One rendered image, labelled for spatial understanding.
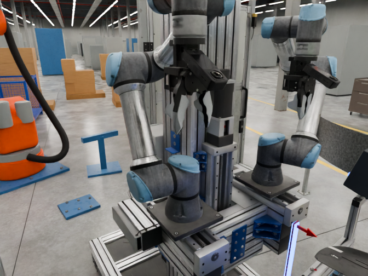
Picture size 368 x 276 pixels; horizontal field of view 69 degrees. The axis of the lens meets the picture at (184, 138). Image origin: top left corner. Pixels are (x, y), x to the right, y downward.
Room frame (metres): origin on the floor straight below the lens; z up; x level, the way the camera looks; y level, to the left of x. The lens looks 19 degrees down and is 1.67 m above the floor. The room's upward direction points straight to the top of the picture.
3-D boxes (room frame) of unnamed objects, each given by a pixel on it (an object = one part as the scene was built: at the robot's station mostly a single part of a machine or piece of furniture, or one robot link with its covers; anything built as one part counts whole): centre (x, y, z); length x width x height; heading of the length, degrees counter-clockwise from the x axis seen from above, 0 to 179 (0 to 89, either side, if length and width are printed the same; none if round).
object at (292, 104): (0.92, -0.39, 1.46); 0.06 x 0.03 x 0.09; 39
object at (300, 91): (0.90, -0.40, 1.51); 0.05 x 0.02 x 0.09; 129
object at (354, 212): (0.98, -0.73, 0.96); 0.03 x 0.03 x 0.20; 38
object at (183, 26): (0.62, -0.01, 1.70); 0.08 x 0.08 x 0.05
